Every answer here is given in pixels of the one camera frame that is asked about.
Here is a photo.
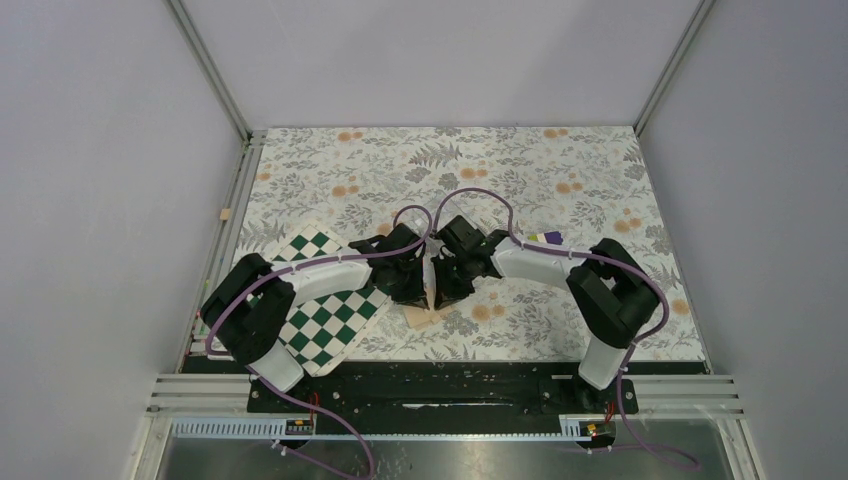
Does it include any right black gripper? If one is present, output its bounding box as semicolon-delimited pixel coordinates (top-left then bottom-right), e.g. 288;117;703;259
431;252;476;311

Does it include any tan card holder wallet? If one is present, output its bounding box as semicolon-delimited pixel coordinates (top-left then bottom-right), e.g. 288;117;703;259
402;306;454;331

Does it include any clear acrylic card box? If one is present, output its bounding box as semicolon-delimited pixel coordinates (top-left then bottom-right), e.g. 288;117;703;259
396;191;493;240

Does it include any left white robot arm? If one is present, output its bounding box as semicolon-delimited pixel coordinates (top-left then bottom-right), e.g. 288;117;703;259
199;223;427;411

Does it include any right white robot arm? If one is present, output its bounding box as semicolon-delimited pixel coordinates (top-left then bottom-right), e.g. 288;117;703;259
432;216;667;412

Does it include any green white chessboard mat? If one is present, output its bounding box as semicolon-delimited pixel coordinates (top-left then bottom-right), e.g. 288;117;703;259
213;223;395;379

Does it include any green purple toy brick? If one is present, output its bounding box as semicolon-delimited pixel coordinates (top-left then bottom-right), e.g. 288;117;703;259
528;231;564;245

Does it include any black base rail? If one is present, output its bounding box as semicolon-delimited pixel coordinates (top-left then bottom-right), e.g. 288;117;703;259
180;356;710;439

